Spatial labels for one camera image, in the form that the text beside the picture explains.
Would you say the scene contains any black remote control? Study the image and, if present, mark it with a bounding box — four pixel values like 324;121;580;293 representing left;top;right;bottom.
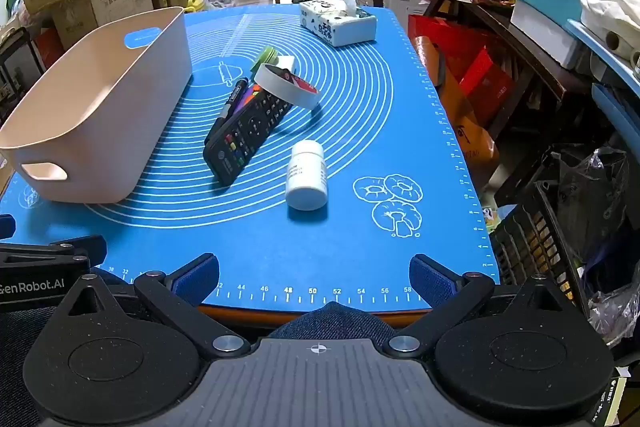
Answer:
202;87;295;188

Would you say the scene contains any white pill bottle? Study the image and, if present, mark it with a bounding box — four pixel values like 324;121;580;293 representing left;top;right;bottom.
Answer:
285;141;329;212

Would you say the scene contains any red paper bag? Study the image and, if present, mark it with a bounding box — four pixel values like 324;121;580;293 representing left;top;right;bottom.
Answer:
407;14;517;128

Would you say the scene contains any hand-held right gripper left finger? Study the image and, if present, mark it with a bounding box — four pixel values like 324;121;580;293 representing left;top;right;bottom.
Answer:
60;253;251;355

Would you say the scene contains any blue silicone baking mat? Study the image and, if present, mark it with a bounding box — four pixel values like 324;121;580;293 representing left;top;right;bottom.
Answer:
0;4;501;314

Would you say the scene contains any white tape roll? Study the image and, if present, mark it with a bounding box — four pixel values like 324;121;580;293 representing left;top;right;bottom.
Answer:
253;62;321;110

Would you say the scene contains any clear crinkled plastic bag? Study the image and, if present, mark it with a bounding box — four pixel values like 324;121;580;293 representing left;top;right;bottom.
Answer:
554;146;640;344

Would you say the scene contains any beige plastic basket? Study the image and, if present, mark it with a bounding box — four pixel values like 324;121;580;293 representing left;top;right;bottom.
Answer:
0;6;194;204

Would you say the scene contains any black metal rack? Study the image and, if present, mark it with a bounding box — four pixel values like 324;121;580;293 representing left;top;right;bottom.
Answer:
0;26;49;124

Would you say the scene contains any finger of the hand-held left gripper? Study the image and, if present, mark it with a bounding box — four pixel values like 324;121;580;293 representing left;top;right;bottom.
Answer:
0;234;108;267

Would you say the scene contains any printed tissue pack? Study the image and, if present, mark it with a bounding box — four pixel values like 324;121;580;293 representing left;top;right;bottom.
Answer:
299;0;378;48

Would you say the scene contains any person's leg in jeans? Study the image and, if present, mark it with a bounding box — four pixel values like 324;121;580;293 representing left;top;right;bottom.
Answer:
267;300;402;341

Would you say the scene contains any white cloth bundle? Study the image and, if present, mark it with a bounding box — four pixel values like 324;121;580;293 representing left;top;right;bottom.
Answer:
579;0;640;68

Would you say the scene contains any white flat box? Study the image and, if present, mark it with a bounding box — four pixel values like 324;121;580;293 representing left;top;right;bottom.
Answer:
509;0;592;70

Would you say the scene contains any black marker pen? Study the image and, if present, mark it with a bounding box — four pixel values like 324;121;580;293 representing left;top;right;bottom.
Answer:
204;77;251;146

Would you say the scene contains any orange paper bag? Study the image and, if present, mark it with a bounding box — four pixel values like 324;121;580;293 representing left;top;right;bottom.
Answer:
412;36;501;190

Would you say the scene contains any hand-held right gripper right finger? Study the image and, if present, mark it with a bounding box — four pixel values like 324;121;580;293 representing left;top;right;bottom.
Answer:
382;254;581;355

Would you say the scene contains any black plastic crate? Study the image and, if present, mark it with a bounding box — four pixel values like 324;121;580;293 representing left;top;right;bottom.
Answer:
487;147;640;324

